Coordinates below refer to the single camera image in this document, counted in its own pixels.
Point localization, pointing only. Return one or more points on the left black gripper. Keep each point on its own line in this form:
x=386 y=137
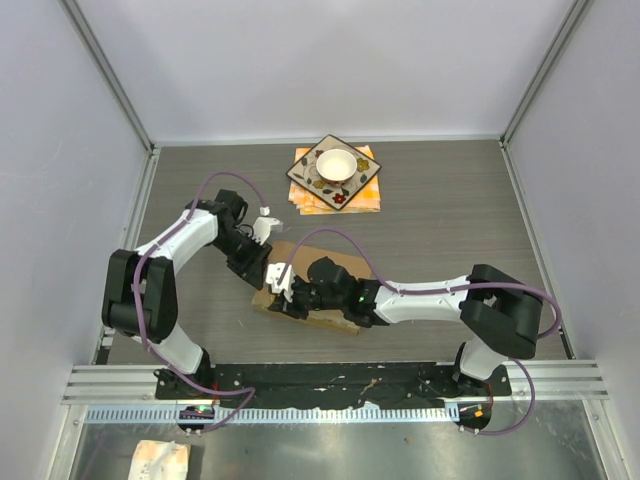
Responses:
x=252 y=269

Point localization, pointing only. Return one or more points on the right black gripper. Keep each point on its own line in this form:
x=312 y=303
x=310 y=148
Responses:
x=292 y=308

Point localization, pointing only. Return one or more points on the brown cardboard express box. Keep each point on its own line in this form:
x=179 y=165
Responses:
x=305 y=255

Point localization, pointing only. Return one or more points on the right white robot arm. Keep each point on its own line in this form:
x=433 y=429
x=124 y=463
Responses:
x=502 y=314

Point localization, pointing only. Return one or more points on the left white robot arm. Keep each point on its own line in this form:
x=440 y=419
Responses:
x=140 y=298

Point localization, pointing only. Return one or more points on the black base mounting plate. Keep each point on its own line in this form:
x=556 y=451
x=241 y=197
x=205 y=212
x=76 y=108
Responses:
x=338 y=386

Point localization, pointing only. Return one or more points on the square floral ceramic plate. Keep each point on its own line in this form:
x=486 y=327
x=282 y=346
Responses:
x=334 y=195

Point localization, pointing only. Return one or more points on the orange checkered folded cloth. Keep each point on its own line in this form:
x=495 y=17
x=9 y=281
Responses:
x=368 y=200

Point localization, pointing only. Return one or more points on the white ceramic bowl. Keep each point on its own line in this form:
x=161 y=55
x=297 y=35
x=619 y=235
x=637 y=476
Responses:
x=336 y=166

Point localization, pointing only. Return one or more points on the white orange paper packet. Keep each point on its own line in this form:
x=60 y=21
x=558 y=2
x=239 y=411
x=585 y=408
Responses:
x=159 y=460

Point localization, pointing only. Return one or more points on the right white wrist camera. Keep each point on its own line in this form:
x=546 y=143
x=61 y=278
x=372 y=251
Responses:
x=279 y=279

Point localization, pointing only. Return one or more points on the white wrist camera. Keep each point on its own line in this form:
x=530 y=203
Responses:
x=279 y=279
x=264 y=225

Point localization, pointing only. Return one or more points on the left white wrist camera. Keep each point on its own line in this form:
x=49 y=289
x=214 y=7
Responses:
x=264 y=225

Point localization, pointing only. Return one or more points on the aluminium frame rail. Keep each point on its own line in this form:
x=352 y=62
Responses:
x=110 y=384

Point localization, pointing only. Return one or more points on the white slotted cable duct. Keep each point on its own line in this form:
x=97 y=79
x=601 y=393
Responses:
x=201 y=414

